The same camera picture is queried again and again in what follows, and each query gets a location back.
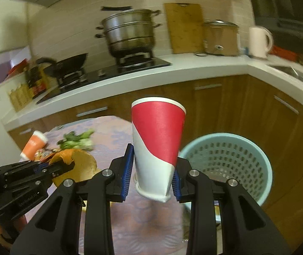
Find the wooden cabinet doors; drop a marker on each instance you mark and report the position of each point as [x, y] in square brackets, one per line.
[240, 104]

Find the orange peel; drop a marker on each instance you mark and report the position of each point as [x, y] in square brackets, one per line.
[85, 165]

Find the colourful snack wrapper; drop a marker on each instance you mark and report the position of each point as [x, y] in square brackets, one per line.
[44, 155]

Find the person left hand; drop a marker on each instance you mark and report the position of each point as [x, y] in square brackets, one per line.
[10, 231]

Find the white kitchen countertop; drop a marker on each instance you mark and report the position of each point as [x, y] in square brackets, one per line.
[183, 67]

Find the stainless steel steamer pot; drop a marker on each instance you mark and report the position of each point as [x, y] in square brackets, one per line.
[128, 31]

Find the red white paper cup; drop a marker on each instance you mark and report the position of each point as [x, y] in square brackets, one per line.
[157, 125]

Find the orange paper cup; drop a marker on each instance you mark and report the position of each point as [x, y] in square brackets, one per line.
[37, 141]

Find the dark sauce bottle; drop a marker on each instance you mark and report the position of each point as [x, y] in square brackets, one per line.
[35, 81]

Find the white electric kettle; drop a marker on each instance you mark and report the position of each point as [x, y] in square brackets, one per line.
[260, 42]

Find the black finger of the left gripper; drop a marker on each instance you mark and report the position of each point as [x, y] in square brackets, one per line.
[53, 170]

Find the black wok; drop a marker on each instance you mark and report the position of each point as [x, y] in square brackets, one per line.
[58, 69]

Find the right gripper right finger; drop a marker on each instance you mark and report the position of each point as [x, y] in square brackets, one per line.
[246, 228]

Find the yellow perforated basket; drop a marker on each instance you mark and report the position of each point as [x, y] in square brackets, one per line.
[20, 97]

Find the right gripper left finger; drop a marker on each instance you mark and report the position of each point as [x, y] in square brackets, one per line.
[54, 229]

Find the light blue perforated trash basket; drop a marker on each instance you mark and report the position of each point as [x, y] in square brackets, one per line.
[224, 156]

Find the wooden cutting board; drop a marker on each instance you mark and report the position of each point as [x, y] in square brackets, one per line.
[185, 27]

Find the brown slow cooker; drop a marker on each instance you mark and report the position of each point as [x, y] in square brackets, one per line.
[221, 38]

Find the green vegetable scrap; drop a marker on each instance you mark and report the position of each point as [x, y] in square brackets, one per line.
[72, 140]

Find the black gas stove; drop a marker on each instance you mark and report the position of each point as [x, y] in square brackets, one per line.
[126, 65]

